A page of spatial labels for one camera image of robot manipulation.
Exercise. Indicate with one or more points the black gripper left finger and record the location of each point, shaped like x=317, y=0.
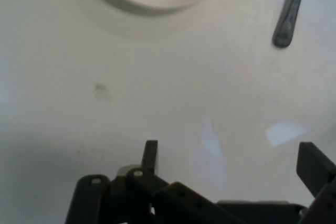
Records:
x=89, y=197

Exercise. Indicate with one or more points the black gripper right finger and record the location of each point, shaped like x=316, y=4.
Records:
x=315, y=166

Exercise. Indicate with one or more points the serrated steel table knife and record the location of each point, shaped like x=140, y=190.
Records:
x=287, y=22

